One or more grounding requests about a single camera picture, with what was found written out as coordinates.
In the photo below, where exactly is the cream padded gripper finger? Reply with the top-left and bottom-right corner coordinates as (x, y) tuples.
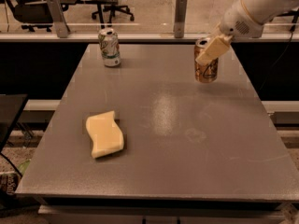
(195, 35), (233, 65)

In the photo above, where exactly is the orange soda can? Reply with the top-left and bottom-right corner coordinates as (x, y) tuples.
(194, 38), (218, 83)

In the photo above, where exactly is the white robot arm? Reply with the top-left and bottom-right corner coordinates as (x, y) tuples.
(195, 0), (299, 65)

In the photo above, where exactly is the green white soda can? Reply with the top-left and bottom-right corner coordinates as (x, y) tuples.
(98, 28), (121, 67)

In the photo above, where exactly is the black chair base right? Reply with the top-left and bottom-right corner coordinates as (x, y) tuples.
(279, 10), (299, 23)

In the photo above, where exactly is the black office chair middle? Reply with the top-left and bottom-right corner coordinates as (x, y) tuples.
(91, 0), (135, 25)

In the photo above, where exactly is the black office chair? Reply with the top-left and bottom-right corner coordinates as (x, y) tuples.
(91, 0), (135, 25)
(4, 0), (53, 32)

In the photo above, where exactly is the yellow wavy sponge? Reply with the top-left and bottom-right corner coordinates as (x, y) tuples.
(86, 111), (124, 159)

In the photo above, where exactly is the dark desk background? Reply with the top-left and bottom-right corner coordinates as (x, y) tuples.
(60, 0), (115, 29)

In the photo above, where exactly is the black office chair left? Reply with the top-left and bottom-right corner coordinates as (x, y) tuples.
(4, 0), (53, 32)

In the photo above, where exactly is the black side table left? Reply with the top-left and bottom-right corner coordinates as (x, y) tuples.
(0, 94), (28, 151)

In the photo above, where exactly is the snack bag on floor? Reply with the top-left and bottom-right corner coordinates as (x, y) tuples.
(0, 159), (31, 209)

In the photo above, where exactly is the middle metal glass bracket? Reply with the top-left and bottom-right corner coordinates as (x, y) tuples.
(174, 0), (188, 38)

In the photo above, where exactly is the metal glass bracket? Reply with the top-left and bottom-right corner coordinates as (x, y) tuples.
(174, 0), (188, 38)
(46, 0), (69, 38)

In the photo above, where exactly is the left metal glass bracket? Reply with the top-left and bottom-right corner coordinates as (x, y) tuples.
(46, 0), (69, 38)

